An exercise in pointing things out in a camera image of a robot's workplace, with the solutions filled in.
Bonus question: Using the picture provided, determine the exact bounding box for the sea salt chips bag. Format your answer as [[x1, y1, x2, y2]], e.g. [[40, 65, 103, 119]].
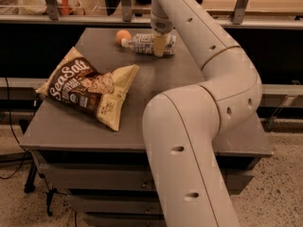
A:
[[36, 47, 139, 131]]

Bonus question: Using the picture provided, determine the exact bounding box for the black tripod stand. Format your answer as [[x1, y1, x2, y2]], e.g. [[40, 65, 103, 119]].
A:
[[19, 118, 59, 218]]

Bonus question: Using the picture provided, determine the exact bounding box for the clear plastic water bottle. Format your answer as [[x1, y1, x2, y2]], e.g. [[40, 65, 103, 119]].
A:
[[121, 33, 176, 57]]

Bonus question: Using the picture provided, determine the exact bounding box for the black floor cable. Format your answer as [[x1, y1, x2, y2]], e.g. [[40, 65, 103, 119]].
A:
[[0, 78, 31, 181]]

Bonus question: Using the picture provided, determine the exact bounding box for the orange fruit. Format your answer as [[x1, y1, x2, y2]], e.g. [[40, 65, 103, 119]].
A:
[[116, 29, 132, 44]]

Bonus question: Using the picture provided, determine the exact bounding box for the metal shelf rail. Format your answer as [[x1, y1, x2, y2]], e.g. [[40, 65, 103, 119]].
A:
[[0, 0, 303, 30]]

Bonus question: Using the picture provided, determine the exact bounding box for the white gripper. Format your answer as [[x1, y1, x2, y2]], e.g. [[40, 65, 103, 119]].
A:
[[151, 12, 173, 57]]

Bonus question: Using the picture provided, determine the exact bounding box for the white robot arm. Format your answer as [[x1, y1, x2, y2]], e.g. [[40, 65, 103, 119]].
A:
[[142, 0, 262, 227]]

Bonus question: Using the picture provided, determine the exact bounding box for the grey drawer cabinet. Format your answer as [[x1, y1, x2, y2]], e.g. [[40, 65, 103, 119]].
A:
[[21, 28, 272, 227]]

